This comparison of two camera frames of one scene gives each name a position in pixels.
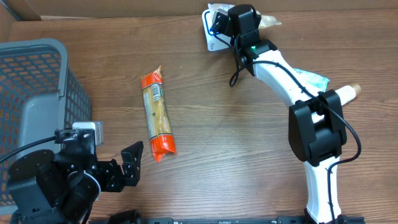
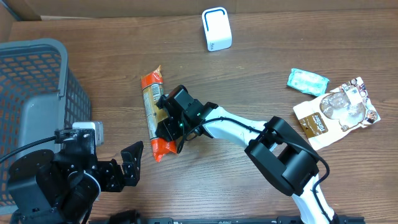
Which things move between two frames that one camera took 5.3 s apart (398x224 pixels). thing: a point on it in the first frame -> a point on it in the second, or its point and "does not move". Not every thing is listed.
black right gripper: (221, 18) -> (166, 116)
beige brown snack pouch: (265, 21) -> (344, 109)
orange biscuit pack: (161, 140) does not move
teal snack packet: (314, 83) does not move
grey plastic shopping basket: (39, 95) does not move
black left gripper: (112, 175) does not move
